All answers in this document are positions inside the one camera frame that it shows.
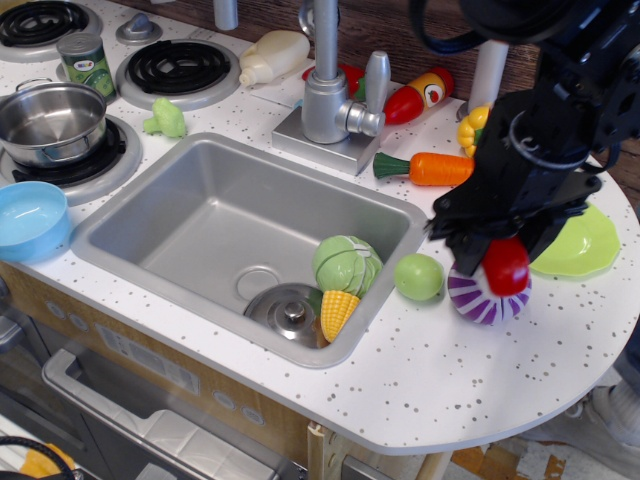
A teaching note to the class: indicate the light green plastic plate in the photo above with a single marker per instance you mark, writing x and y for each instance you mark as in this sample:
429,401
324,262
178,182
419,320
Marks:
587,244

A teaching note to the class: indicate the yellow toy corn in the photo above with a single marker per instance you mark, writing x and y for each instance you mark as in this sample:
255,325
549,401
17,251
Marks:
336,309

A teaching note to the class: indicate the black stove burner front left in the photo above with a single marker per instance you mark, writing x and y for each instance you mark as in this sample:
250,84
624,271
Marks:
109,167

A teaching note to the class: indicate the green toy broccoli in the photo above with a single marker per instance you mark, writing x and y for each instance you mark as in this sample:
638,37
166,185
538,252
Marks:
167,120

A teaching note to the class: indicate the black stove burner back left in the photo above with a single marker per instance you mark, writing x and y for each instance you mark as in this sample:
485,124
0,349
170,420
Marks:
30,31

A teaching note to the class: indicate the grey stove knob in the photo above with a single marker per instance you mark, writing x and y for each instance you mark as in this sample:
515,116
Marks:
138,30

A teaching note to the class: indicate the red toy pepper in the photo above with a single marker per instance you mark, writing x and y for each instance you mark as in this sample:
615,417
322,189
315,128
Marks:
348,81

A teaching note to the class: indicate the orange toy carrot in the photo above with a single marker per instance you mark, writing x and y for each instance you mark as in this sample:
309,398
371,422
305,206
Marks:
425,169

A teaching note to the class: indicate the steel pot lid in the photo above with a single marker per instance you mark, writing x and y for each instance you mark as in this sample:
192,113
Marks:
291,310

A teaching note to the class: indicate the grey support pole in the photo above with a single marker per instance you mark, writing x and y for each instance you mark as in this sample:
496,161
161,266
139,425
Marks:
490,64

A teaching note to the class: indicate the green toy food can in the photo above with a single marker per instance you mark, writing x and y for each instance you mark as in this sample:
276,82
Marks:
84,61

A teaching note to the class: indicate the stainless steel pot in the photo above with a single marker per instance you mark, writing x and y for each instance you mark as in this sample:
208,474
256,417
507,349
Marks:
51,124

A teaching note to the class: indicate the green toy apple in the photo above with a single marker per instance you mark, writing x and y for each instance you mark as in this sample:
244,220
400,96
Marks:
418,277

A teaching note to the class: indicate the white toy mayonnaise bottle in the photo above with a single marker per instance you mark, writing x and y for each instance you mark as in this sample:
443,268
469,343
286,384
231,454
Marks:
275,54

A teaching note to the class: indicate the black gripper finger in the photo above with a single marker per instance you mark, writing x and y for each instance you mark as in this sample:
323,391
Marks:
540,232
468,251

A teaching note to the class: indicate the toy ketchup bottle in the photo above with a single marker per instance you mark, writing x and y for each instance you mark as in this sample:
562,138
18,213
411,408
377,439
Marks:
421,94

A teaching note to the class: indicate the green toy cabbage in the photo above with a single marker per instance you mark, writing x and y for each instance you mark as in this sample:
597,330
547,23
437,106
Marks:
346,263

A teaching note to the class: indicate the silver toy faucet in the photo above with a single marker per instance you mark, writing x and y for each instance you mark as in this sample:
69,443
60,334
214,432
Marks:
329,127

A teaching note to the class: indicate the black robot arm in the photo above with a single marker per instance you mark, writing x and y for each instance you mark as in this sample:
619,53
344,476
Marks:
588,64

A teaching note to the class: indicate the light blue plastic bowl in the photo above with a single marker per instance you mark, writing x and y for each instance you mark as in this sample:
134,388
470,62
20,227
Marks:
35,222

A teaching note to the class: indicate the grey oven door handle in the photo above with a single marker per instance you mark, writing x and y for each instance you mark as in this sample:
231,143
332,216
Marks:
145,435

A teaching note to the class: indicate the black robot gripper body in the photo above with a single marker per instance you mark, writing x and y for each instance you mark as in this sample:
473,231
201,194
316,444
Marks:
517,176

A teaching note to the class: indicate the yellow toy bell pepper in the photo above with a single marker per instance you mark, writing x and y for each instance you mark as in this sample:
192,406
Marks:
471,128

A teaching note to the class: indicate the yellow object bottom left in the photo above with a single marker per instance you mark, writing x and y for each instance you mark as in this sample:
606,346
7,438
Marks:
38,465

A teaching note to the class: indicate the grey toy sink basin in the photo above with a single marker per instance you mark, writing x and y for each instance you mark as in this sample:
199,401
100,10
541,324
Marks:
213,223

